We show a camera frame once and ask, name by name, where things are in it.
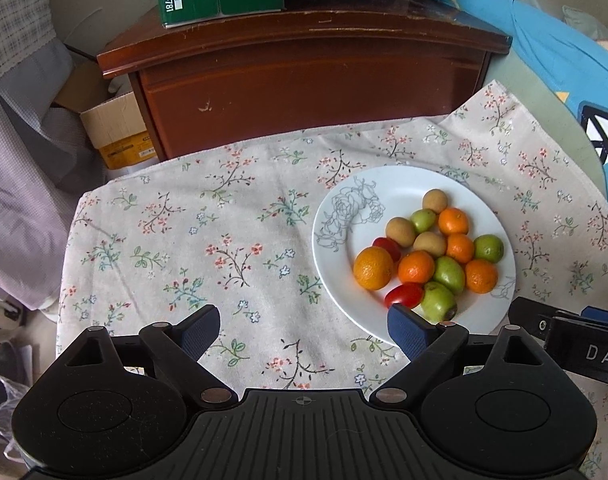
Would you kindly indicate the brown cardboard box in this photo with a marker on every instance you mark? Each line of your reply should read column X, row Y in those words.
column 113, row 125

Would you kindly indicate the brown longan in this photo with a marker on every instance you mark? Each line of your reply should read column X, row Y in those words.
column 400, row 231
column 430, row 242
column 434, row 200

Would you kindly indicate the green lime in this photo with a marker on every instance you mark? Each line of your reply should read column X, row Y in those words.
column 489, row 248

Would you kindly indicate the pale quilted cushion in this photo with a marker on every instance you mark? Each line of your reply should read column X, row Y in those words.
column 589, row 25

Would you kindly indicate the clear plastic bag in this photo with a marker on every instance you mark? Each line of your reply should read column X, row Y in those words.
column 6, row 405

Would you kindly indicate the red cherry tomato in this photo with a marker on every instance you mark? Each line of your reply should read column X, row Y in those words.
column 404, row 295
column 387, row 247

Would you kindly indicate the white cloth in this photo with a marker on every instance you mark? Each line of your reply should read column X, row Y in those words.
column 118, row 85

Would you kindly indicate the white plate with flower print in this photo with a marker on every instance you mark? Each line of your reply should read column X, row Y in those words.
column 409, row 185

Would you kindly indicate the sage green bedding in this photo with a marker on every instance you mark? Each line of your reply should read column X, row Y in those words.
column 544, row 125

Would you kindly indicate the beige checked curtain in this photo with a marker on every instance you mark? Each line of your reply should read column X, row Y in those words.
column 13, row 20

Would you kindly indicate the brown wooden nightstand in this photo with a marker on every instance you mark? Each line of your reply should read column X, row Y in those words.
column 309, row 90

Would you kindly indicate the grey slipper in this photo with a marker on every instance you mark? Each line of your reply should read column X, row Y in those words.
column 8, row 360

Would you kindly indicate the green jujube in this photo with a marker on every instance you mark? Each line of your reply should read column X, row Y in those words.
column 438, row 302
column 449, row 275
column 423, row 220

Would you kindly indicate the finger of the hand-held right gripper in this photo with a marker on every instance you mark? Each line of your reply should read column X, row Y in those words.
column 604, row 315
column 531, row 317

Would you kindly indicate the purple checked cloth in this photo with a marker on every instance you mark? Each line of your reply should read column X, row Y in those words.
column 23, row 185

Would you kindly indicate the small orange tangerine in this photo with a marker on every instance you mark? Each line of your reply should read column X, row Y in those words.
column 481, row 276
column 454, row 221
column 373, row 267
column 460, row 248
column 416, row 266

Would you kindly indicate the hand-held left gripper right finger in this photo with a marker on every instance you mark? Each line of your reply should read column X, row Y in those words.
column 406, row 332

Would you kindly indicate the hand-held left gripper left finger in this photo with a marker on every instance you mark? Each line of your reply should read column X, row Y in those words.
column 201, row 327

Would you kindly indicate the floral tablecloth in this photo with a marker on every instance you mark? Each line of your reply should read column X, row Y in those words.
column 208, row 220

